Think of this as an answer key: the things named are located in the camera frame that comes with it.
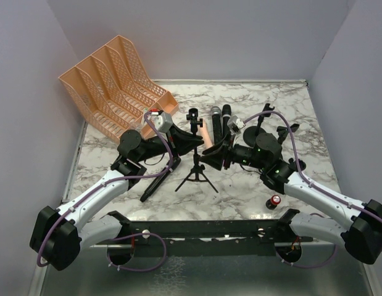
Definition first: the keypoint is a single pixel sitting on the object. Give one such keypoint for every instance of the black microphone silver grille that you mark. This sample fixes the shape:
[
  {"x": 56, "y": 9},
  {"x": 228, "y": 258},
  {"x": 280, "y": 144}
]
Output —
[{"x": 216, "y": 115}]

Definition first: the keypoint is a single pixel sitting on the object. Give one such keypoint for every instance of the peach pink microphone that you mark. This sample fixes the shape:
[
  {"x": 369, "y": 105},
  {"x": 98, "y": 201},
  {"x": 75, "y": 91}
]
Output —
[{"x": 205, "y": 135}]

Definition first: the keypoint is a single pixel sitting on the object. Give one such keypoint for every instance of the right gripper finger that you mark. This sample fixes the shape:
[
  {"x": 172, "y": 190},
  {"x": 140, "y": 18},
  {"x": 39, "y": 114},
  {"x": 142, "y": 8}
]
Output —
[
  {"x": 214, "y": 160},
  {"x": 221, "y": 147}
]

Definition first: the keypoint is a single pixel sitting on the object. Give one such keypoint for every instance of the black microphone white band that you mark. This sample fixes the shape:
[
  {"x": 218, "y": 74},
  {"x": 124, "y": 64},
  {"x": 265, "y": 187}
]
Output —
[{"x": 159, "y": 180}]

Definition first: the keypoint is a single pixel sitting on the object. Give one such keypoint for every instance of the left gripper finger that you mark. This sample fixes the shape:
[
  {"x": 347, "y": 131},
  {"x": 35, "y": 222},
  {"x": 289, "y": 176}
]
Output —
[
  {"x": 182, "y": 138},
  {"x": 186, "y": 146}
]

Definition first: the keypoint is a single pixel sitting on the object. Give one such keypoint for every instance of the black tripod microphone stand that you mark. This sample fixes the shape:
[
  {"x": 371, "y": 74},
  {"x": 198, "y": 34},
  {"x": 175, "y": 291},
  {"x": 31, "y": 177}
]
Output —
[{"x": 196, "y": 174}]

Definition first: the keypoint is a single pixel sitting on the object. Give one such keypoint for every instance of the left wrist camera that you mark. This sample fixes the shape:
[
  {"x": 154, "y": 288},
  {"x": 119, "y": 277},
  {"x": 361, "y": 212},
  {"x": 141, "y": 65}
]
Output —
[{"x": 162, "y": 121}]

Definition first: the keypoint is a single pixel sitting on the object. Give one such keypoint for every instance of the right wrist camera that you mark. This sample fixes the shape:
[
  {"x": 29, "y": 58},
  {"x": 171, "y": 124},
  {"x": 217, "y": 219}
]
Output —
[{"x": 235, "y": 124}]

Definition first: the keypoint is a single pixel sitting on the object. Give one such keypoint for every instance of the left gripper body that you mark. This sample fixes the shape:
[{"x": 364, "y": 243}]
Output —
[{"x": 173, "y": 142}]

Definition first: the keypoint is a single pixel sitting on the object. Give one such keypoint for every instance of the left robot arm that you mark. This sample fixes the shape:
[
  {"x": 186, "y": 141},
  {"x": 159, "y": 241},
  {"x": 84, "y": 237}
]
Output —
[{"x": 57, "y": 238}]

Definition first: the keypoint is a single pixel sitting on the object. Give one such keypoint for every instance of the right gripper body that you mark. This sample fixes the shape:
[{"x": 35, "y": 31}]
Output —
[{"x": 225, "y": 155}]

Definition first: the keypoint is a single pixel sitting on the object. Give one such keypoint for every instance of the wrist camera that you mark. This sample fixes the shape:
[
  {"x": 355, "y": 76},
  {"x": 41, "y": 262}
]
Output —
[
  {"x": 235, "y": 124},
  {"x": 162, "y": 121}
]

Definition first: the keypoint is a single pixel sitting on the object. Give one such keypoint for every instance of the red black small bottle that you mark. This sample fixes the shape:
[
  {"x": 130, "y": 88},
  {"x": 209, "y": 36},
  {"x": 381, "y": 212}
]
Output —
[{"x": 273, "y": 202}]

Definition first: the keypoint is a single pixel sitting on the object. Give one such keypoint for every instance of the peach plastic file organizer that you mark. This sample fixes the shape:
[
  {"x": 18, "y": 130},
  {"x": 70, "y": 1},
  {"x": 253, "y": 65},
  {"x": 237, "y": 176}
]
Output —
[{"x": 111, "y": 88}]

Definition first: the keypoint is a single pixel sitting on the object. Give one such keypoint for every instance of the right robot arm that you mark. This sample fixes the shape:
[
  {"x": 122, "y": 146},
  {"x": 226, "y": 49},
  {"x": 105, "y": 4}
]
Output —
[{"x": 352, "y": 224}]

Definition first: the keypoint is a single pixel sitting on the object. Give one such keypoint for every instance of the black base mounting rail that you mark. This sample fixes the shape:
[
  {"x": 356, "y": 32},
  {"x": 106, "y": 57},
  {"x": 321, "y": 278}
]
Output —
[{"x": 203, "y": 238}]

